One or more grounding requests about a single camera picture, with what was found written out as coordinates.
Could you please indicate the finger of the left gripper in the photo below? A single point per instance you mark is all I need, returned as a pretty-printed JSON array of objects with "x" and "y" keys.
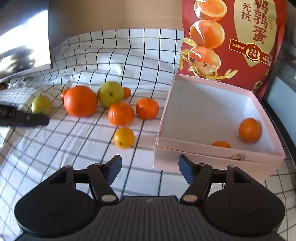
[{"x": 11, "y": 116}]

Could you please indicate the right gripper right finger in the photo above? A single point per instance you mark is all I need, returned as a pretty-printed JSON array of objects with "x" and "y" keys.
[{"x": 198, "y": 176}]

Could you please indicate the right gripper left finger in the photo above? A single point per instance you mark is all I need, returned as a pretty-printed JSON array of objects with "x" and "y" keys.
[{"x": 101, "y": 176}]

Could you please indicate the small green guava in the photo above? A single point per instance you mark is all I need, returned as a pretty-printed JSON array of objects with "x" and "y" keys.
[{"x": 42, "y": 104}]

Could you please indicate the small yellow citrus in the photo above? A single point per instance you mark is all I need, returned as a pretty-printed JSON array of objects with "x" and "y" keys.
[{"x": 124, "y": 138}]

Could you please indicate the large orange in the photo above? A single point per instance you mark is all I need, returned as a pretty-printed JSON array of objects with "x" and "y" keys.
[{"x": 80, "y": 101}]

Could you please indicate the small mandarin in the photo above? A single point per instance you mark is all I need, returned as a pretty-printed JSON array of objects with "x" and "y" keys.
[
  {"x": 127, "y": 92},
  {"x": 63, "y": 94}
]

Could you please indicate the pink gift box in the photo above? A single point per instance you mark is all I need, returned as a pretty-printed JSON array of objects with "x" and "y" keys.
[{"x": 199, "y": 112}]

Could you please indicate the black monitor on left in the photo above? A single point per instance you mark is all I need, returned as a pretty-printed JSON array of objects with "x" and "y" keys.
[{"x": 25, "y": 47}]

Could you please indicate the checked white tablecloth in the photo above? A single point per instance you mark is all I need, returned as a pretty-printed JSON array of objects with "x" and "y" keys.
[{"x": 144, "y": 61}]

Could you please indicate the black framed screen on right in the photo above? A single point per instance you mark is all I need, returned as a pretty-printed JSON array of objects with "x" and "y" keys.
[{"x": 279, "y": 99}]

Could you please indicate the red snack bag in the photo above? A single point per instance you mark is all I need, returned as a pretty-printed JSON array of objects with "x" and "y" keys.
[{"x": 233, "y": 42}]

